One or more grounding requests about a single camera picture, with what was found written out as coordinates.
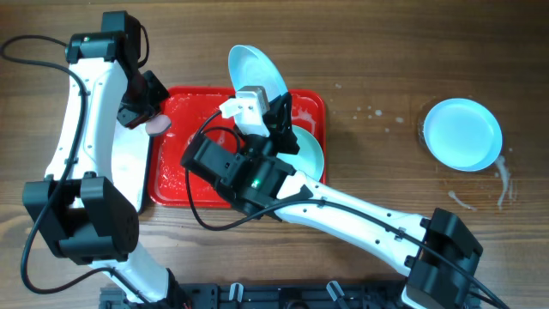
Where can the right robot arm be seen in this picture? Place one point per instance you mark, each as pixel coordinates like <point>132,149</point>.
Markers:
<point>438,255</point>

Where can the light blue plate top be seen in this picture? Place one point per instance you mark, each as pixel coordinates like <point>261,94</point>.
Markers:
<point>249,66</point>

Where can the black tray with soapy water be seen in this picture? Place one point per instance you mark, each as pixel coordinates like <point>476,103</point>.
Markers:
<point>129,163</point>

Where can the pink sponge with green scourer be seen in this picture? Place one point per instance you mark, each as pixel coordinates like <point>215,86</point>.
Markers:
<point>158,125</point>

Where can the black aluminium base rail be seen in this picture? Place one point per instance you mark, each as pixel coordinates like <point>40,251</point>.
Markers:
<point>383,294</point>

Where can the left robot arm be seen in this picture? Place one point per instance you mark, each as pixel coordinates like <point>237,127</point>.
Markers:
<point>76,207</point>

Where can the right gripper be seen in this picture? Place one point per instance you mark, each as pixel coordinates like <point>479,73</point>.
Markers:
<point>280,122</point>

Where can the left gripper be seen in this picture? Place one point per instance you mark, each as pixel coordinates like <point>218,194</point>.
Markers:
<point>143,99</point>

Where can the red plastic tray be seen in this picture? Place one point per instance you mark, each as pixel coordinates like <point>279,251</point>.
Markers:
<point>188,107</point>

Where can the light blue plate with sauce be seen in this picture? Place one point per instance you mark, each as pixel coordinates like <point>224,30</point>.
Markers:
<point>310,158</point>

